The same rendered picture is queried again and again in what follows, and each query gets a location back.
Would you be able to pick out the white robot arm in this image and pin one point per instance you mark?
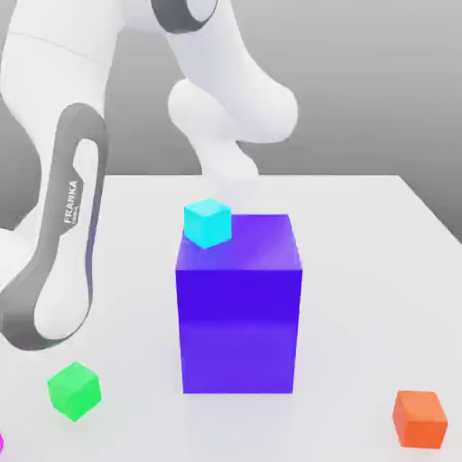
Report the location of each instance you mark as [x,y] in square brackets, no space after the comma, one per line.
[223,72]

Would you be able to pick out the small cyan cube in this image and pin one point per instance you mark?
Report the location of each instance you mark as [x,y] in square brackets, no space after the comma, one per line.
[207,223]

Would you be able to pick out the small green cube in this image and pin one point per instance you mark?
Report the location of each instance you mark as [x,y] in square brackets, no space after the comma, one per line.
[74,391]

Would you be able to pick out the small orange cube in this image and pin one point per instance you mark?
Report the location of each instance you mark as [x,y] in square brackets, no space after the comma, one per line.
[420,420]

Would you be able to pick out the small magenta cube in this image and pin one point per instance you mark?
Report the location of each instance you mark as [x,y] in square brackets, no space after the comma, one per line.
[0,442]

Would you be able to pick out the large purple box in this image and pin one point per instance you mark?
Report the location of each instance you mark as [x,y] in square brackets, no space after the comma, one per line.
[238,306]

